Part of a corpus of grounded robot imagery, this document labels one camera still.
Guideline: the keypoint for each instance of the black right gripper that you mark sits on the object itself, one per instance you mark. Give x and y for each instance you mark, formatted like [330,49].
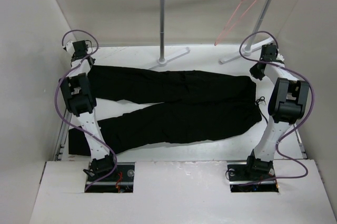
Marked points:
[254,72]

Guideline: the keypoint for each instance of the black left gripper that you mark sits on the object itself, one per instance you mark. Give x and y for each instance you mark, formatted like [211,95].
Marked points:
[92,60]

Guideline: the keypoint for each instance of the black trousers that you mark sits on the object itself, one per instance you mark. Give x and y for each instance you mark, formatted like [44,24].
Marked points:
[181,107]

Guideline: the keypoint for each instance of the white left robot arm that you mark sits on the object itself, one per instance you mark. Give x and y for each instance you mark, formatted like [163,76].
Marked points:
[80,102]

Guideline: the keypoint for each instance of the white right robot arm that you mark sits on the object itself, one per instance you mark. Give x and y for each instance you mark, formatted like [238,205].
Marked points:
[286,106]

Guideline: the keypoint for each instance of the white clothes rack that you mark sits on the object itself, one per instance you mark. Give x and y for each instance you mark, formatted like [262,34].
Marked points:
[196,21]

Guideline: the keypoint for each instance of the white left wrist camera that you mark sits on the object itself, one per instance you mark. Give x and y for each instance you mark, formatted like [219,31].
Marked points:
[69,48]

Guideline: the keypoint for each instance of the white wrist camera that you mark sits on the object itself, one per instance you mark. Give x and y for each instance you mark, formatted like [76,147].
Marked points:
[280,58]
[69,48]

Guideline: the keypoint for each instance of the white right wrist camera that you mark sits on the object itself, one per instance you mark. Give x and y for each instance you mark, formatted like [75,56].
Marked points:
[280,58]

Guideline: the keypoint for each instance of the pink wire hanger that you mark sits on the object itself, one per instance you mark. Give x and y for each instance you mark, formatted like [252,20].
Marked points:
[241,10]

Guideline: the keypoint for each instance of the left aluminium frame rail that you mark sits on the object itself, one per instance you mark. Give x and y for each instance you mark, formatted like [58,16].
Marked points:
[61,141]

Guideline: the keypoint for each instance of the aluminium frame rail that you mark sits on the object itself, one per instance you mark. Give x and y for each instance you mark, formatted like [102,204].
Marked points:
[61,141]
[301,145]

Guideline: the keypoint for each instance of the right aluminium frame rail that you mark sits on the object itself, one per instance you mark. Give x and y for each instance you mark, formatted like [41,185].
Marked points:
[301,145]

